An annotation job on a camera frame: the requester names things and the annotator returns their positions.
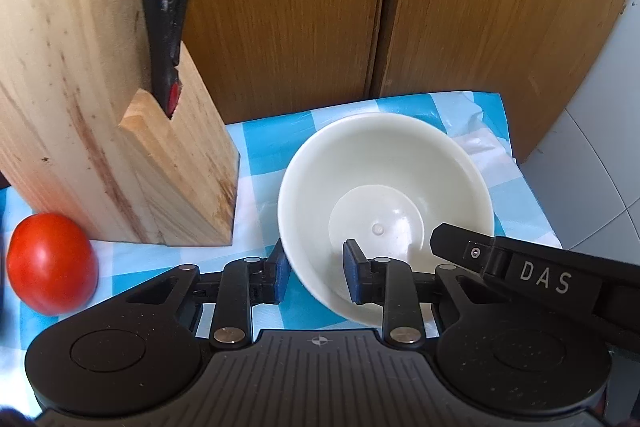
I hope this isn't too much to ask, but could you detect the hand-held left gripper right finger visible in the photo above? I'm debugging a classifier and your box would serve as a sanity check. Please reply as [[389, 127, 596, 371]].
[[342, 239, 493, 349]]

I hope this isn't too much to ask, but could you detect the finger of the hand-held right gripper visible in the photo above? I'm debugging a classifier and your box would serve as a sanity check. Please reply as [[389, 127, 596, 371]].
[[429, 222, 501, 280]]

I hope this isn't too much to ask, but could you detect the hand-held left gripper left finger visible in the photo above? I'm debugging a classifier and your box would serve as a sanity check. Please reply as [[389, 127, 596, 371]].
[[117, 238, 292, 350]]

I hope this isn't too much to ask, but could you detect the cream plastic bowl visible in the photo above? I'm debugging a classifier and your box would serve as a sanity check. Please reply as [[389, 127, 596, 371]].
[[277, 113, 496, 328]]

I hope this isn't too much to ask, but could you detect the blue checked tablecloth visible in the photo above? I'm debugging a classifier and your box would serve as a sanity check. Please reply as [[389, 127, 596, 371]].
[[0, 91, 563, 408]]

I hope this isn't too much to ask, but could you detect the red tomato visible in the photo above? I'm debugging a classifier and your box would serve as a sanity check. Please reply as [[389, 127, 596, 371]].
[[6, 213, 99, 316]]

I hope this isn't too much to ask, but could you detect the wooden cabinet door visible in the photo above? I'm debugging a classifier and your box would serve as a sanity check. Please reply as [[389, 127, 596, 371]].
[[182, 0, 393, 125], [372, 0, 640, 162]]

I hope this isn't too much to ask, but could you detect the wooden knife block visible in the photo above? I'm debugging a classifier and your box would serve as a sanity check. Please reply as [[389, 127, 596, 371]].
[[0, 0, 240, 248]]

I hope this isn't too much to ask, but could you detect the black knife handle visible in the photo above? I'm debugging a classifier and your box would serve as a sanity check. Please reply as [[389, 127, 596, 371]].
[[139, 0, 213, 115]]

